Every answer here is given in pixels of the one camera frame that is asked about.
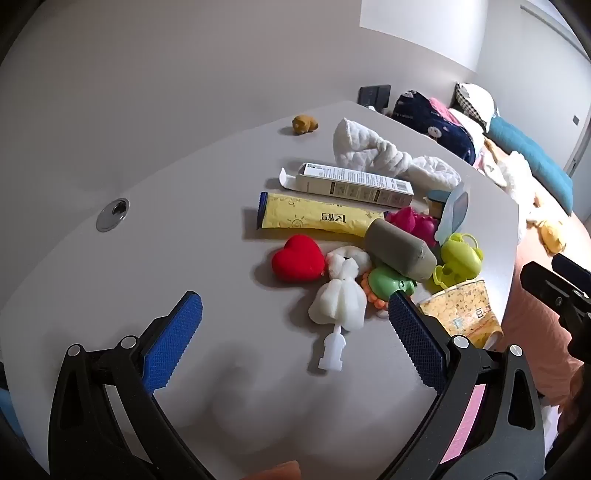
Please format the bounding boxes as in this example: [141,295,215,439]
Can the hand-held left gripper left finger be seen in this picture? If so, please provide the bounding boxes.
[48,291,218,480]

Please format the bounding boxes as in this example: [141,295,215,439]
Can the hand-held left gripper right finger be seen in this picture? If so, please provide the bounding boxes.
[374,292,555,480]

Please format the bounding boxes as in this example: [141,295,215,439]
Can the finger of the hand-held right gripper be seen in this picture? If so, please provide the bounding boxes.
[521,261,591,333]
[551,253,591,289]

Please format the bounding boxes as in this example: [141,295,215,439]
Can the yellow printed paper cup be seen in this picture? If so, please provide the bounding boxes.
[417,278,504,350]

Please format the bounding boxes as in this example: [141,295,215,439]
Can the green and orange turtle toy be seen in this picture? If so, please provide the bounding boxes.
[360,265,419,319]

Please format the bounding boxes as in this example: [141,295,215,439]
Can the white plastic dress toy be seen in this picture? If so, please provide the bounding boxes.
[308,246,372,372]

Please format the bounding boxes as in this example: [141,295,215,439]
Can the yellow-green plastic toy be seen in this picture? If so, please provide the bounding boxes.
[433,232,485,291]

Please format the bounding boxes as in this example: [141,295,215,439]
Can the grey foam roll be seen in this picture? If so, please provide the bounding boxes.
[365,218,438,282]

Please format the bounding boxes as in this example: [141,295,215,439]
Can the magenta bear toy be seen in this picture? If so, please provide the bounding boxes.
[385,206,439,247]

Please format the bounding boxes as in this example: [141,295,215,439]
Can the red heart toy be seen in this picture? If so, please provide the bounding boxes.
[271,234,326,283]

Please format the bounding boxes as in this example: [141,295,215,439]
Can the yellow snack packet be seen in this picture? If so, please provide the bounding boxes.
[256,192,393,238]

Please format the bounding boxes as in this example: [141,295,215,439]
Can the white carton box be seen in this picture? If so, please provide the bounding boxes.
[278,162,414,209]

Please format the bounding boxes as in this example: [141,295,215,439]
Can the white quilted towel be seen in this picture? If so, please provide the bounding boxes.
[333,117,462,193]

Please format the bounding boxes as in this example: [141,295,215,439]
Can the small brown plush toy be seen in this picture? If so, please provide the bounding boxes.
[292,114,319,136]

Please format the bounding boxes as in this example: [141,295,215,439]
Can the yellow chick plush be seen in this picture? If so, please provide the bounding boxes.
[531,217,568,254]

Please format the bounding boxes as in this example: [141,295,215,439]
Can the bed with orange sheet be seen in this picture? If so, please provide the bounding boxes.
[475,138,591,416]

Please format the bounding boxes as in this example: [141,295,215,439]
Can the white goose plush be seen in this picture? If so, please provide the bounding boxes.
[480,138,550,217]

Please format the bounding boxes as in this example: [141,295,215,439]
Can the teal pillow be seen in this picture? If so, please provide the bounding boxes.
[487,115,574,215]

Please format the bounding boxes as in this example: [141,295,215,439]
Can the metal table grommet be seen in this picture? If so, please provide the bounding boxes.
[96,198,131,232]

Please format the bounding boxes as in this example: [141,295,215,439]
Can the checked pillow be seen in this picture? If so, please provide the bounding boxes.
[455,82,499,132]

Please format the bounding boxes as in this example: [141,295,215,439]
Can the navy printed blanket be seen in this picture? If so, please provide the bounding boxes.
[392,90,477,165]

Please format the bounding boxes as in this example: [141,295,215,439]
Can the pink cloth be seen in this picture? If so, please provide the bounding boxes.
[428,97,462,125]

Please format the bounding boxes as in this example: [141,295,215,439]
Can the dark wall socket panel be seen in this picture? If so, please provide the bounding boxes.
[358,84,393,110]

